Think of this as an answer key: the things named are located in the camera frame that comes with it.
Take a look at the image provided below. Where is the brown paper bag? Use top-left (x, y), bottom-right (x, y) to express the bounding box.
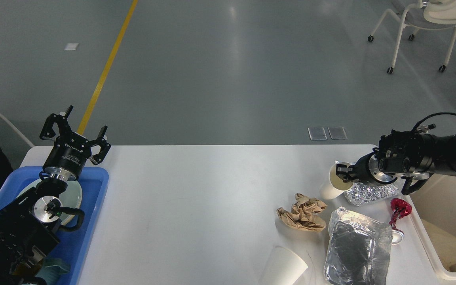
top-left (421, 218), bottom-right (456, 271)

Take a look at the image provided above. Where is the brown paper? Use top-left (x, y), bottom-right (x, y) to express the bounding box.
top-left (276, 193), bottom-right (327, 232)

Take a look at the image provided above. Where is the red foil wrapper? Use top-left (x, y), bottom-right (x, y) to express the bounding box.
top-left (389, 198), bottom-right (412, 245)

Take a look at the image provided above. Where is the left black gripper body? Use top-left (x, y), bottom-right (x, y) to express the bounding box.
top-left (43, 132), bottom-right (92, 182)

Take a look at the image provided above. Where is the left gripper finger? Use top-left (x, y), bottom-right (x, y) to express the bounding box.
top-left (84, 126), bottom-right (112, 165)
top-left (39, 105), bottom-right (74, 141)

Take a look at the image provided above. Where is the blue plastic tray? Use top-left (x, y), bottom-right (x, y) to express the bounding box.
top-left (0, 166), bottom-right (109, 285)

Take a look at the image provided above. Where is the foil tray container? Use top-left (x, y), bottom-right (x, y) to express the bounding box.
top-left (324, 206), bottom-right (393, 285)

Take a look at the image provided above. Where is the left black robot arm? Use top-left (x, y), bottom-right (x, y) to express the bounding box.
top-left (0, 106), bottom-right (111, 285)

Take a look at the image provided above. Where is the floor socket plate left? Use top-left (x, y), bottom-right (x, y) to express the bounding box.
top-left (308, 127), bottom-right (328, 141)

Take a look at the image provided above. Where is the white paper cup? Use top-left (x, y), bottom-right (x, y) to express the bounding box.
top-left (319, 161), bottom-right (354, 200)
top-left (258, 247), bottom-right (309, 285)

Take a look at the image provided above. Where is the floor socket plate right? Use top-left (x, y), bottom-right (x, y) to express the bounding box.
top-left (327, 126), bottom-right (348, 140)

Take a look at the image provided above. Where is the white office chair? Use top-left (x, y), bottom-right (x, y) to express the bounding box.
top-left (367, 0), bottom-right (456, 74)

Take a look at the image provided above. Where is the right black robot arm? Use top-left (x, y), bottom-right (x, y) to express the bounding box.
top-left (334, 119), bottom-right (456, 195)

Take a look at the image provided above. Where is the beige plastic bin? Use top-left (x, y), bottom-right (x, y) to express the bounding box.
top-left (380, 142), bottom-right (456, 281)

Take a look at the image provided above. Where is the white paper cup lying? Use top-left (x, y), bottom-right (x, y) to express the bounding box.
top-left (258, 247), bottom-right (309, 285)

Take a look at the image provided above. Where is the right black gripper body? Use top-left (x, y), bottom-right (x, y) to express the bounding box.
top-left (353, 152), bottom-right (397, 186)

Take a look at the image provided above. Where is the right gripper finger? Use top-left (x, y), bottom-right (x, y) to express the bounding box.
top-left (335, 162), bottom-right (357, 182)

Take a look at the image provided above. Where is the aluminium foil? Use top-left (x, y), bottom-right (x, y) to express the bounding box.
top-left (343, 182), bottom-right (400, 206)

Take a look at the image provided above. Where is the teal mug yellow inside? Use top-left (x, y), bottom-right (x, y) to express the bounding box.
top-left (11, 257), bottom-right (70, 285)

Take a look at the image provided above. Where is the floor socket plate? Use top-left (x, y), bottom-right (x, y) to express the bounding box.
top-left (327, 126), bottom-right (348, 140)
top-left (308, 127), bottom-right (328, 141)

